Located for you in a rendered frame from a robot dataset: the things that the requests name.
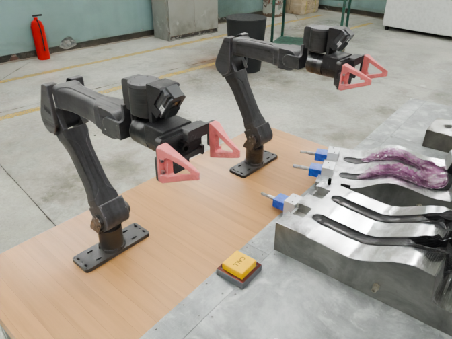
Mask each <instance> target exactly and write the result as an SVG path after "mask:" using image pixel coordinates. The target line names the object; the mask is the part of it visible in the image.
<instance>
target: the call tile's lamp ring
mask: <svg viewBox="0 0 452 339"><path fill-rule="evenodd" d="M256 264H257V266H256V267H255V268H254V269H253V270H252V271H251V272H250V273H249V274H248V275H247V276H246V277H245V278H244V279H243V280H241V279H240V278H238V277H236V276H234V275H232V274H231V273H229V272H227V271H225V270H223V269H222V268H221V267H222V266H223V264H221V265H220V266H219V267H218V268H217V269H218V270H220V271H222V272H224V273H225V274H227V275H229V276H231V277H232V278H234V279H236V280H238V281H239V282H241V283H244V282H245V281H246V280H247V279H248V278H249V277H250V276H251V275H252V274H253V273H254V272H255V271H256V270H257V269H258V268H259V267H260V266H261V264H259V263H258V262H256Z"/></svg>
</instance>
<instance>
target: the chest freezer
mask: <svg viewBox="0 0 452 339"><path fill-rule="evenodd" d="M383 26H385V30H388V29H389V27H394V28H401V29H406V30H414V31H418V32H426V33H430V34H438V35H443V36H450V37H452V0H387V3H386V7H385V14H384V18H383Z"/></svg>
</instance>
